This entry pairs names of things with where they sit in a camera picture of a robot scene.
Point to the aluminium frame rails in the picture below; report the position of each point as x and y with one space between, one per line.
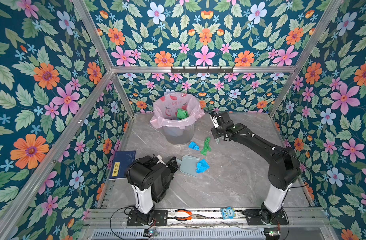
72 74

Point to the silver mesh waste basket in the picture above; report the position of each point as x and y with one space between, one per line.
178 136

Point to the blue paper scrap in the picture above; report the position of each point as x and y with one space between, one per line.
194 146
202 166

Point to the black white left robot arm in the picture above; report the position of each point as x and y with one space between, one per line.
150 178

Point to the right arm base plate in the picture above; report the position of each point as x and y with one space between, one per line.
265 217

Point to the green paper scrap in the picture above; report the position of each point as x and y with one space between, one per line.
206 146
182 114

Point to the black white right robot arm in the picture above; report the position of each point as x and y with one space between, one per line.
284 166

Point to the dark blue book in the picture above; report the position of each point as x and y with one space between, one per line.
121 163

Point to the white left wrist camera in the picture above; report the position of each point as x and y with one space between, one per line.
159 159

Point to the small circuit board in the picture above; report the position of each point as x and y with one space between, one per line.
150 233
271 235

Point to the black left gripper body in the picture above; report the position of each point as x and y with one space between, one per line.
172 169

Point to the blue owl figurine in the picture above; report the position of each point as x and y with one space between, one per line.
228 213

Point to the small circuit board right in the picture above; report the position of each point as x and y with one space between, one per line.
271 235

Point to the black hook rail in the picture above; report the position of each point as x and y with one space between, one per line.
206 70

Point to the orange handled pliers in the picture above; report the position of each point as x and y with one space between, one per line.
183 215

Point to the small circuit board left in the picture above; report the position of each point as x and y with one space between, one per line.
150 233

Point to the pale green dustpan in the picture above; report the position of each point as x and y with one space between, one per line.
188 165

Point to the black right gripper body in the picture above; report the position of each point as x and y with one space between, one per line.
218 132

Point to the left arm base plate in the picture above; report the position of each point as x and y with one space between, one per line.
153 218

